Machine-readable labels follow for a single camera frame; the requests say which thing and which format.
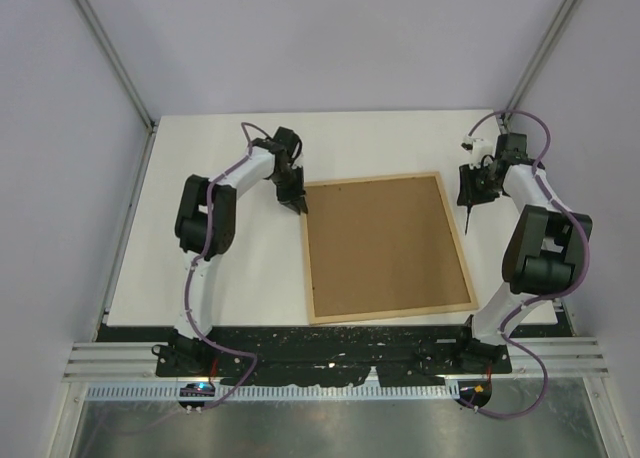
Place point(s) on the red handled screwdriver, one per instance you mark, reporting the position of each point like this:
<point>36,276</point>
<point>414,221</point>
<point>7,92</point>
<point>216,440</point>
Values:
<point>467,220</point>

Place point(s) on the aluminium front rail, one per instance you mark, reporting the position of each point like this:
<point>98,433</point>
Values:
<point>135,361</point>

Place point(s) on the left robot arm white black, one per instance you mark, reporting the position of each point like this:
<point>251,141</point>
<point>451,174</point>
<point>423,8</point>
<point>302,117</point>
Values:
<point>205,227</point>

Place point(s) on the right aluminium frame post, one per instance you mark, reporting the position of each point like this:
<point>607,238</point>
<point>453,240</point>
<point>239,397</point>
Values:
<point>553,33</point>

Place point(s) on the wooden picture frame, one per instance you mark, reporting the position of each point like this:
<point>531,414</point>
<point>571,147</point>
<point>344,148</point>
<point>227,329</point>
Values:
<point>382,248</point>

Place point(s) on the slotted grey cable duct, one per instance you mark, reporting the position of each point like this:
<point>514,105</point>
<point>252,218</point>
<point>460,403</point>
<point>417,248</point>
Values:
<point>196,392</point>

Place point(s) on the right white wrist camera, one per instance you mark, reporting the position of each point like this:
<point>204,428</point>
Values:
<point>479,149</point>

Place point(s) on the aluminium frame post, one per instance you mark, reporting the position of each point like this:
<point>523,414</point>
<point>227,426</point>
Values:
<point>553,33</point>
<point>102,39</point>

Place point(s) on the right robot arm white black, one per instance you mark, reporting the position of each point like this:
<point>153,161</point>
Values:
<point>546,257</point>

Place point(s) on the left aluminium frame post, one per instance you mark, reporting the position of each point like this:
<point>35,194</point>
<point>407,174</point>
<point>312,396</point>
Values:
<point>102,39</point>

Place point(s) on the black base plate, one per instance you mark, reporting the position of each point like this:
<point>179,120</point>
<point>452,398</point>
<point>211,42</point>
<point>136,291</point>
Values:
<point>419,340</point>

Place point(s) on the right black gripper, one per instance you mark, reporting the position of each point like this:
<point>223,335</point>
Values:
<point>468,194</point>

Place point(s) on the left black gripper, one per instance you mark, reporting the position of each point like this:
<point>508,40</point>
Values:
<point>286,198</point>

